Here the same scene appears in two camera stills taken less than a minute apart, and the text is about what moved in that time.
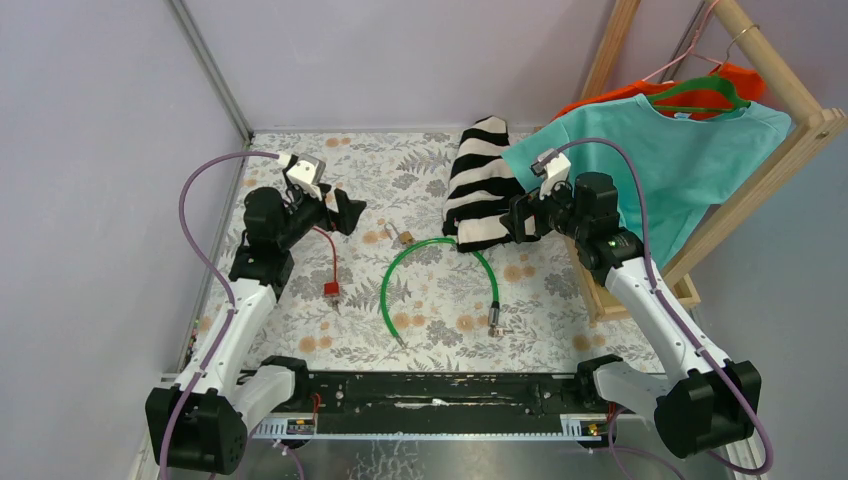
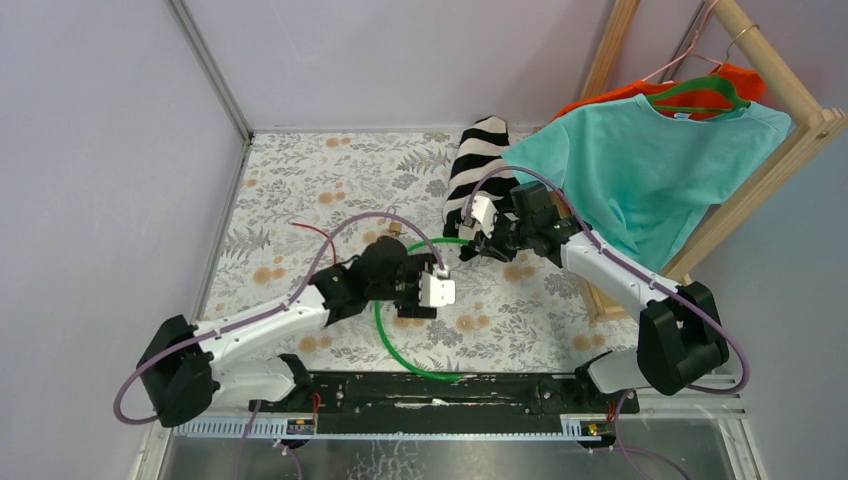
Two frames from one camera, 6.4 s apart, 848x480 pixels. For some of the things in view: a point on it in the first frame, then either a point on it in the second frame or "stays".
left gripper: x=346 y=219 to x=412 y=309
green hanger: x=717 y=83 stays
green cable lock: x=493 y=314 to x=383 y=340
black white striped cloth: x=481 y=187 stays
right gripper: x=522 y=207 to x=490 y=247
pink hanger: x=692 y=51 stays
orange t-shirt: x=747 y=82 stays
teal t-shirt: x=666 y=168 stays
